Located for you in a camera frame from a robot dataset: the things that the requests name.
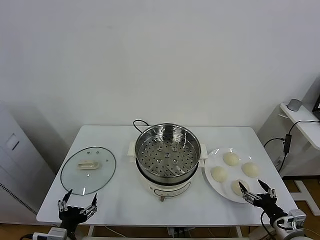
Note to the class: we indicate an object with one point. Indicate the white cabinet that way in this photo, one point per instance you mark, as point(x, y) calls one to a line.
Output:
point(15, 162)

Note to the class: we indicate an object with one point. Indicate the black framed monitor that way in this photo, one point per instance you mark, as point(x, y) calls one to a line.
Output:
point(317, 102)

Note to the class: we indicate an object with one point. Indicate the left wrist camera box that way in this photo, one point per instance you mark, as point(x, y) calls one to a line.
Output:
point(58, 234)

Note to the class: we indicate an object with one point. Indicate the white floor stand frame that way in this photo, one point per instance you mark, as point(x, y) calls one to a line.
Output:
point(307, 197)

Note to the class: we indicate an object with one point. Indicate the perforated steel steamer basket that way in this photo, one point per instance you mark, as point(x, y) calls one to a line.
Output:
point(165, 155)

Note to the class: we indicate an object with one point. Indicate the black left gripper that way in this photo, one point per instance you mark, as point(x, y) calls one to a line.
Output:
point(71, 215)

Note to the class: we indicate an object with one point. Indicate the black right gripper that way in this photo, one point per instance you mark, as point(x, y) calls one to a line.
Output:
point(270, 206)

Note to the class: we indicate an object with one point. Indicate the white steamed baozi bun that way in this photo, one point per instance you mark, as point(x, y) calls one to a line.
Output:
point(250, 169)
point(219, 173)
point(236, 188)
point(230, 158)

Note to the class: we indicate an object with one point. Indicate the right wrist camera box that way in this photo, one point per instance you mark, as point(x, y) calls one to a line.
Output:
point(296, 217)

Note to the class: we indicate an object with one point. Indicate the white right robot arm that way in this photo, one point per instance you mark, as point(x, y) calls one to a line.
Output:
point(287, 233)

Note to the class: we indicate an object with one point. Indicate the white side desk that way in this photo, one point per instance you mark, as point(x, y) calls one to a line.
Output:
point(307, 130)

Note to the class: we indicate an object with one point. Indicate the grey cylinder speaker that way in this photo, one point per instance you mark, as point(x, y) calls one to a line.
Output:
point(294, 105)

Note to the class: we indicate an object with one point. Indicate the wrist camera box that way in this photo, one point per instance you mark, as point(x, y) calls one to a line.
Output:
point(296, 217)
point(58, 234)

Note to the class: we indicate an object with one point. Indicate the cream electric cooker base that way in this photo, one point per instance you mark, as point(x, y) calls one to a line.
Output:
point(172, 190)

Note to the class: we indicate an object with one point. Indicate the white round plate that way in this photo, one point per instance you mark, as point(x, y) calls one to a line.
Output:
point(220, 190)

